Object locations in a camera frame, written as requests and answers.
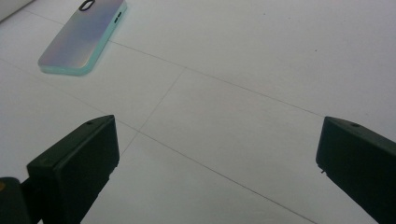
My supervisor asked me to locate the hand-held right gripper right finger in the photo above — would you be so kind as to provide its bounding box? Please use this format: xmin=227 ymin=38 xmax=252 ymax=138
xmin=315 ymin=116 xmax=396 ymax=224

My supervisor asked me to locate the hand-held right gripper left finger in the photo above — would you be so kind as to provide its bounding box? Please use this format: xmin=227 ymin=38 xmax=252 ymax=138
xmin=20 ymin=114 xmax=120 ymax=224

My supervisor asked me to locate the iridescent phone case mint edge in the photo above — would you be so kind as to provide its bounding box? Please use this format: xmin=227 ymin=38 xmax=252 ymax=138
xmin=37 ymin=0 xmax=128 ymax=77

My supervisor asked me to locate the white table cover sheet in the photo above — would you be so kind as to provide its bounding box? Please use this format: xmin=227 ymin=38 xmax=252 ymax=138
xmin=0 ymin=0 xmax=396 ymax=224

